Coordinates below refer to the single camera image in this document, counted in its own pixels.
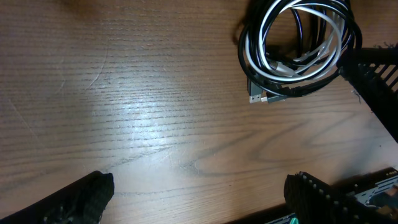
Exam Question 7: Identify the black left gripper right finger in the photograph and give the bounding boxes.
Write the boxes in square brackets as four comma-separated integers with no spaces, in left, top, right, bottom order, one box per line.
[284,172,395,224]

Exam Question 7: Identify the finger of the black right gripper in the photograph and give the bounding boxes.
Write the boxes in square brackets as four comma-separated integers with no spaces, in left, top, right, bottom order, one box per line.
[337,47,397,140]

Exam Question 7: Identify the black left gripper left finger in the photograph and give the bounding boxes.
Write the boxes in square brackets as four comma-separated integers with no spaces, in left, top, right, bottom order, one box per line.
[1,171,114,224]

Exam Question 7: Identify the white cable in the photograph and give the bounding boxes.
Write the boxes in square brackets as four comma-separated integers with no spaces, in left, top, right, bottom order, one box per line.
[244,0,346,83]

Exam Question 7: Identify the black cable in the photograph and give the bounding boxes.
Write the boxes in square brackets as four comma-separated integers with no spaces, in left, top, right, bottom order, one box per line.
[232,0,363,98]

